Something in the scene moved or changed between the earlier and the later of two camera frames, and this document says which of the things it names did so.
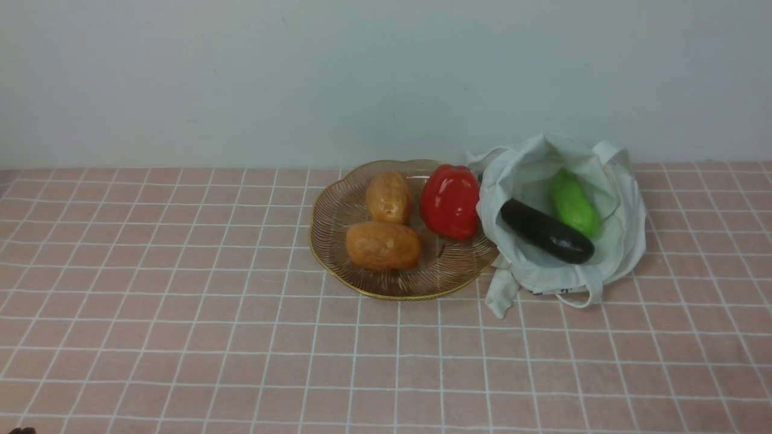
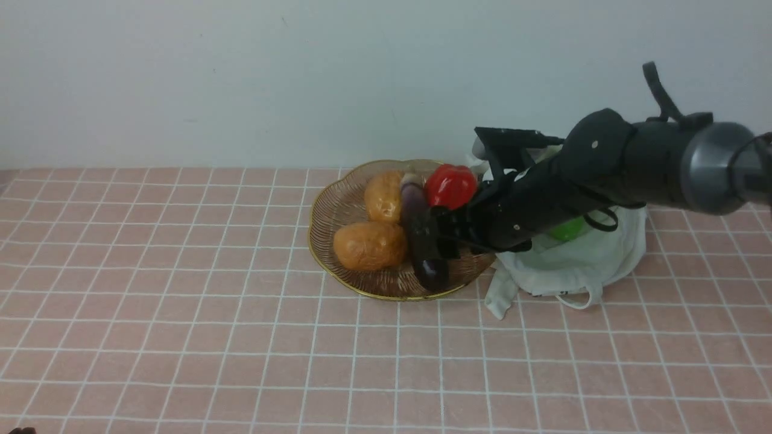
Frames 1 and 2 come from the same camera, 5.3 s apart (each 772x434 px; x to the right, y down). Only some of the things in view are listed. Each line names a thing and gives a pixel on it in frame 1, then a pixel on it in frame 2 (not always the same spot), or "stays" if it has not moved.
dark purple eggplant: x=556 y=239 -> x=431 y=269
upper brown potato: x=389 y=198 stays
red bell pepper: x=450 y=201 stays
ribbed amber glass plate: x=444 y=264 stays
